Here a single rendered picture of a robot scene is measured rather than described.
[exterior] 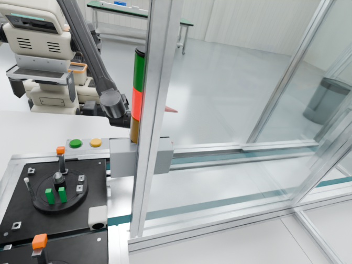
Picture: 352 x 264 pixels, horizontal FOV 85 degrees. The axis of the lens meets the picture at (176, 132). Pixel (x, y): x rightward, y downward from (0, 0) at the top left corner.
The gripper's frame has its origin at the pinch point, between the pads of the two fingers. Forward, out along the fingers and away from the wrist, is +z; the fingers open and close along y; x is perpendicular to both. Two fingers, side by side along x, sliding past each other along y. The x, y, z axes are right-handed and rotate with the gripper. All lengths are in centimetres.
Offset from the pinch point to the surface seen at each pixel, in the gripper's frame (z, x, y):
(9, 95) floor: -240, 160, 35
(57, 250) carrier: -19.5, -13.5, -34.3
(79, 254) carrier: -14.6, -12.7, -34.5
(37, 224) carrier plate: -27.4, -11.5, -31.0
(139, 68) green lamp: -1.2, -34.0, 1.6
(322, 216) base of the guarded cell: 64, 31, -24
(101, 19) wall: -407, 561, 453
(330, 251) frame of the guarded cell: 58, 16, -32
